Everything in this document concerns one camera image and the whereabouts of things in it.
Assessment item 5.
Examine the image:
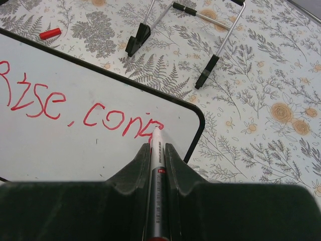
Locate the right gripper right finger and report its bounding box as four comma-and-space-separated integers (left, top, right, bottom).
165, 144, 320, 240

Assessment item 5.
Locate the red marker cap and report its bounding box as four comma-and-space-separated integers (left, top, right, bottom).
39, 28, 62, 40

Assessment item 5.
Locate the red whiteboard marker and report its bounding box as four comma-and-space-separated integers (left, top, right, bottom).
144, 128, 171, 240

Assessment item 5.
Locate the wire whiteboard stand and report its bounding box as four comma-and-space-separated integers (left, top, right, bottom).
124, 0, 248, 90

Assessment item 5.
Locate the small whiteboard black frame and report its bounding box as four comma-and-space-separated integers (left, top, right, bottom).
1, 30, 205, 182

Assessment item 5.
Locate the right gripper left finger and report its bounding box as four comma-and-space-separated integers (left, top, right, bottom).
1, 144, 150, 240

